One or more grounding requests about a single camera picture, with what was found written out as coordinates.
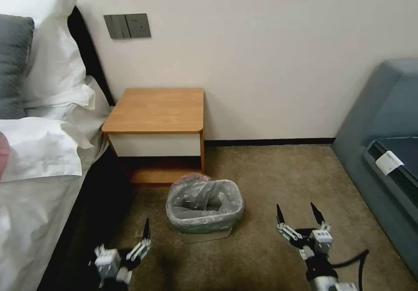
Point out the grey trash can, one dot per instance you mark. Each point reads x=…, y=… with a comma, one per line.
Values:
x=209, y=235

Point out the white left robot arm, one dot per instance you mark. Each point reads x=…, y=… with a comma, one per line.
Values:
x=112, y=279

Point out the blue-grey sofa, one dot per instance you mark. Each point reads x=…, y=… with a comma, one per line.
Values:
x=372, y=108

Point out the clear plastic garbage bag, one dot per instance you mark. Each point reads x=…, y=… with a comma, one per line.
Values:
x=183, y=203

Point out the grey wall switch plate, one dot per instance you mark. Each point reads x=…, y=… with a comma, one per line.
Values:
x=115, y=26

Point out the black headboard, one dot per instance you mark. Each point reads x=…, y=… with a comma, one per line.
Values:
x=93, y=59

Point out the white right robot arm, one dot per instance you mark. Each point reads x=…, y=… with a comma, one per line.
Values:
x=330, y=284

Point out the dark grey cushion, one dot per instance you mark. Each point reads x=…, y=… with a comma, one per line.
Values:
x=13, y=66

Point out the flat white pillow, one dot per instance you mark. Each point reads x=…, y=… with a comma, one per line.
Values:
x=36, y=147

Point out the white bed sheet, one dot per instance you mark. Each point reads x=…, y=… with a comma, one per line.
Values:
x=29, y=222

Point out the large white pillow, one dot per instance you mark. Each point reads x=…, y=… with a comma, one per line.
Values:
x=52, y=49

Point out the wooden nightstand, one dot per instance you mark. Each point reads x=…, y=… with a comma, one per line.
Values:
x=156, y=111

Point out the white paper tag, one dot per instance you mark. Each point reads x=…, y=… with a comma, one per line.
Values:
x=389, y=163

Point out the white nightstand drawer front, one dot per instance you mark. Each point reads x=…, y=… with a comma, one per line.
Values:
x=153, y=145

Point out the black bed frame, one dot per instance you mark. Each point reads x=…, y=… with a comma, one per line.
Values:
x=94, y=206

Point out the grey wall socket plate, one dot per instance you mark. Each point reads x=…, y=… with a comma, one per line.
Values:
x=140, y=25

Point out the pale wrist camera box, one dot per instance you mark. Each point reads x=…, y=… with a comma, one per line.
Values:
x=107, y=257
x=322, y=241

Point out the pink cloth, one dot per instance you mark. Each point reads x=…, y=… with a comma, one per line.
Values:
x=4, y=157

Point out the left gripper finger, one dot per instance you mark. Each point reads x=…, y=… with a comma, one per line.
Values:
x=143, y=242
x=99, y=250

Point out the black baseboard strip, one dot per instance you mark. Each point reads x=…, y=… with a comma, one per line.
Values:
x=271, y=142

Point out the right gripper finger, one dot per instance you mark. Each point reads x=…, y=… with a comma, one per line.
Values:
x=289, y=232
x=318, y=216

